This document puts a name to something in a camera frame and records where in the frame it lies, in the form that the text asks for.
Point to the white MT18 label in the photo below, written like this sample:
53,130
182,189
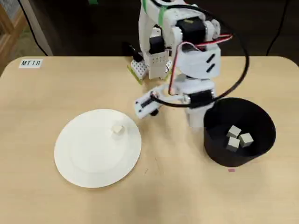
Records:
30,63

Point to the small green object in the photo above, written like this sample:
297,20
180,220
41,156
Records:
93,1

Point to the white cube block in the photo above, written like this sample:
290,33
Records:
246,140
233,131
117,130
233,144

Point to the white round plate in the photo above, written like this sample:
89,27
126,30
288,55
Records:
93,158

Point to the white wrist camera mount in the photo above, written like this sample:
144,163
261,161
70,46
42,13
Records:
144,105

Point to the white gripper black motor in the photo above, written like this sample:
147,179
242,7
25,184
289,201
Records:
198,97

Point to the black round pot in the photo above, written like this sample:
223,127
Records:
233,158

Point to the small pink tape piece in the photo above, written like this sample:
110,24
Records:
232,170

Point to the light wooden furniture frame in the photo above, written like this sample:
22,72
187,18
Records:
9,35

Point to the grey metal post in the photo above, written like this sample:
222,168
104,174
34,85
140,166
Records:
39,30

